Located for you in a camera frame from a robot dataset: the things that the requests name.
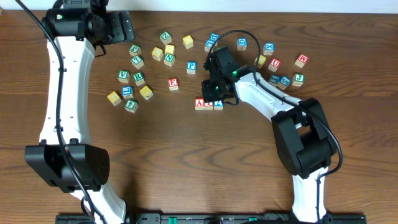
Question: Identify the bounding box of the blue 2 number block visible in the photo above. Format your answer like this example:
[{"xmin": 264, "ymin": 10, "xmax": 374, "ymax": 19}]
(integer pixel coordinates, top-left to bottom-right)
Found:
[{"xmin": 213, "ymin": 100, "xmax": 224, "ymax": 110}]

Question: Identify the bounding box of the red I letter block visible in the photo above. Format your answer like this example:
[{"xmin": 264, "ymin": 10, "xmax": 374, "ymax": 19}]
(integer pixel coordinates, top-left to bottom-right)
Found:
[{"xmin": 204, "ymin": 102, "xmax": 214, "ymax": 110}]

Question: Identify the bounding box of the red A letter block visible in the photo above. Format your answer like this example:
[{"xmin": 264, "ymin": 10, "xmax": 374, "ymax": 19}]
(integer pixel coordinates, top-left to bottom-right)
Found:
[{"xmin": 195, "ymin": 98, "xmax": 205, "ymax": 110}]

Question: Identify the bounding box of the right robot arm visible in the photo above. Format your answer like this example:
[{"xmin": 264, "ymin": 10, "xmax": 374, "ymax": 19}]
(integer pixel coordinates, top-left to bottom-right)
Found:
[{"xmin": 202, "ymin": 47, "xmax": 342, "ymax": 223}]

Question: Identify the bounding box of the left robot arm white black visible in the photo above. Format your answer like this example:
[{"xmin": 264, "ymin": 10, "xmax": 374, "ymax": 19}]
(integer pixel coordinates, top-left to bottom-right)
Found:
[{"xmin": 25, "ymin": 0, "xmax": 134, "ymax": 223}]

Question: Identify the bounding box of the green J block left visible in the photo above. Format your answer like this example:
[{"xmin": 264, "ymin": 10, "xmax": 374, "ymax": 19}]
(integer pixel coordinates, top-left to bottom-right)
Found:
[{"xmin": 129, "ymin": 44, "xmax": 142, "ymax": 57}]

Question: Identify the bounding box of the green j block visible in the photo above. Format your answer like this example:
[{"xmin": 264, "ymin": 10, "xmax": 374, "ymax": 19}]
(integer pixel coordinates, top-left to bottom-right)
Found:
[
  {"xmin": 292, "ymin": 73, "xmax": 305, "ymax": 86},
  {"xmin": 129, "ymin": 44, "xmax": 142, "ymax": 57}
]

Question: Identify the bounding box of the blue P letter block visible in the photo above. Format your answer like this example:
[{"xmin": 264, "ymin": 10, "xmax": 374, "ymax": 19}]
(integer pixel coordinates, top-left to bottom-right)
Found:
[{"xmin": 187, "ymin": 61, "xmax": 197, "ymax": 74}]

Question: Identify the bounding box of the red E letter block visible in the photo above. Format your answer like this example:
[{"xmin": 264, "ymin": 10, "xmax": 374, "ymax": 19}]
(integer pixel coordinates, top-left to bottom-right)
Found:
[{"xmin": 168, "ymin": 78, "xmax": 179, "ymax": 91}]

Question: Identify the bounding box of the yellow block beside S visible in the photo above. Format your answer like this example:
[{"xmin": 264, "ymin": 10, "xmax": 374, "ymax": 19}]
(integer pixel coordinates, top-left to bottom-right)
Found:
[{"xmin": 151, "ymin": 47, "xmax": 164, "ymax": 61}]

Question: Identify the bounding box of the green Z letter block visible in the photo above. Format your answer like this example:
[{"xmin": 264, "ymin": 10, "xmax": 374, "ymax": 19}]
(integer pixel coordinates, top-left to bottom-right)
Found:
[{"xmin": 160, "ymin": 31, "xmax": 172, "ymax": 45}]

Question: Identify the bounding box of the blue L block centre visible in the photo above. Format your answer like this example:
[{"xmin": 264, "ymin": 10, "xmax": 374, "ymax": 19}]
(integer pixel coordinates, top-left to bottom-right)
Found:
[{"xmin": 205, "ymin": 40, "xmax": 215, "ymax": 52}]

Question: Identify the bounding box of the green V letter block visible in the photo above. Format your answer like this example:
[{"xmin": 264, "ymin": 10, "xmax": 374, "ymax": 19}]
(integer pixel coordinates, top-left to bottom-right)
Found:
[{"xmin": 118, "ymin": 70, "xmax": 130, "ymax": 83}]

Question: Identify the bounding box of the yellow S block near N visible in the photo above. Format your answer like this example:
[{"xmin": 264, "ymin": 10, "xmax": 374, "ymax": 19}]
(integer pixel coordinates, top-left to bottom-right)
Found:
[{"xmin": 165, "ymin": 44, "xmax": 175, "ymax": 55}]

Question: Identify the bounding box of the green R letter block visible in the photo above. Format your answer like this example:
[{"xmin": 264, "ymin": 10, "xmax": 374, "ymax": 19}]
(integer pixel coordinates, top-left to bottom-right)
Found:
[{"xmin": 132, "ymin": 72, "xmax": 145, "ymax": 86}]

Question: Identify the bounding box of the blue D block upper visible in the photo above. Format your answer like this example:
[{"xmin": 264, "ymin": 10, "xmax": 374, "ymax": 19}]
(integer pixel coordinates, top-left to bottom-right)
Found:
[{"xmin": 209, "ymin": 33, "xmax": 220, "ymax": 47}]

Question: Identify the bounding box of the blue d block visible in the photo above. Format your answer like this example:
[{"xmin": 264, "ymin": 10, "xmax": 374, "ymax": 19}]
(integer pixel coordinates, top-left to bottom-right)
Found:
[
  {"xmin": 237, "ymin": 38, "xmax": 248, "ymax": 51},
  {"xmin": 209, "ymin": 33, "xmax": 220, "ymax": 47}
]

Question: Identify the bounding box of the green N letter block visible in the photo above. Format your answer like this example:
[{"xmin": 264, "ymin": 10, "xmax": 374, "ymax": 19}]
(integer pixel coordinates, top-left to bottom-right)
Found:
[{"xmin": 164, "ymin": 53, "xmax": 175, "ymax": 67}]

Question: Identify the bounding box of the blue D block right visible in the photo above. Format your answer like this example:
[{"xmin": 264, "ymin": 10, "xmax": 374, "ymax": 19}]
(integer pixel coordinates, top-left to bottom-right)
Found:
[{"xmin": 237, "ymin": 38, "xmax": 248, "ymax": 51}]

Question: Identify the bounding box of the yellow block top centre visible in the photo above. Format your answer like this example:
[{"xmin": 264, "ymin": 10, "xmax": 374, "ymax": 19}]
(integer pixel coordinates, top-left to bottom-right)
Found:
[{"xmin": 183, "ymin": 35, "xmax": 194, "ymax": 49}]

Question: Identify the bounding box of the yellow O letter block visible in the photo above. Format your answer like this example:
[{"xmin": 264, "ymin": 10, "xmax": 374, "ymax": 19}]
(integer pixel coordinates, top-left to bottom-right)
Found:
[{"xmin": 254, "ymin": 55, "xmax": 267, "ymax": 68}]

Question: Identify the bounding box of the blue I letter block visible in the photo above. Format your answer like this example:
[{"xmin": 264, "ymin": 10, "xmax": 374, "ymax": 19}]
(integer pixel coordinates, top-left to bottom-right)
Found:
[{"xmin": 269, "ymin": 74, "xmax": 280, "ymax": 86}]

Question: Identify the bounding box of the blue L block left cluster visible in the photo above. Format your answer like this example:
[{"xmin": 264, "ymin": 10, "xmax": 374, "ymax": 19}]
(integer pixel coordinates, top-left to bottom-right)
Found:
[{"xmin": 121, "ymin": 86, "xmax": 134, "ymax": 99}]

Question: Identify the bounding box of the red U block right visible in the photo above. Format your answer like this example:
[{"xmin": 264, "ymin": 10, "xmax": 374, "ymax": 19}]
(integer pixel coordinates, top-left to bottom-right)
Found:
[{"xmin": 268, "ymin": 58, "xmax": 281, "ymax": 72}]

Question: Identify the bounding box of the yellow K letter block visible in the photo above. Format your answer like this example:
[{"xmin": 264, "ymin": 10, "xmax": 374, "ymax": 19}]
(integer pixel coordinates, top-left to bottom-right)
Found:
[{"xmin": 139, "ymin": 85, "xmax": 153, "ymax": 100}]

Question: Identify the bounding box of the yellow block far left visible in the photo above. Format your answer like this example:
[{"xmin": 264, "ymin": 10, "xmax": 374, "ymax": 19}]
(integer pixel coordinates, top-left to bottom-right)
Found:
[{"xmin": 107, "ymin": 91, "xmax": 122, "ymax": 106}]

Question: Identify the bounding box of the blue X letter block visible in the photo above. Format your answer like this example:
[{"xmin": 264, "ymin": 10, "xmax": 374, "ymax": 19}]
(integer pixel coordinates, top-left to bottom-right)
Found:
[{"xmin": 263, "ymin": 42, "xmax": 275, "ymax": 55}]

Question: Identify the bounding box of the blue G letter block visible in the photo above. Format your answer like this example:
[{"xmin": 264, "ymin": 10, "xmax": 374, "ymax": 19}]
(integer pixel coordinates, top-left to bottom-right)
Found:
[{"xmin": 277, "ymin": 76, "xmax": 292, "ymax": 90}]

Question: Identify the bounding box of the green 4 number block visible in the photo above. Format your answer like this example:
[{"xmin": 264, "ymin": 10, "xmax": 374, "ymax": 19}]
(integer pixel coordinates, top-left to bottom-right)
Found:
[{"xmin": 124, "ymin": 100, "xmax": 138, "ymax": 113}]

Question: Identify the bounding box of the green J block right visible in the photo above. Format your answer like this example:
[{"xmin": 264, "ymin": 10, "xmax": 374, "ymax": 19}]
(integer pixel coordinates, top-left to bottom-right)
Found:
[{"xmin": 292, "ymin": 73, "xmax": 305, "ymax": 86}]

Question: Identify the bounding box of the red M letter block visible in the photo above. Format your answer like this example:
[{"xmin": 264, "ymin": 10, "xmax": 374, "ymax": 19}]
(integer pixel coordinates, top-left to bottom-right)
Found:
[{"xmin": 295, "ymin": 54, "xmax": 308, "ymax": 68}]

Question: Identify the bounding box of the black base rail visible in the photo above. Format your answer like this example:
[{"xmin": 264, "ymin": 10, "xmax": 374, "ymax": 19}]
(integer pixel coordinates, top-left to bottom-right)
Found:
[{"xmin": 55, "ymin": 212, "xmax": 367, "ymax": 224}]

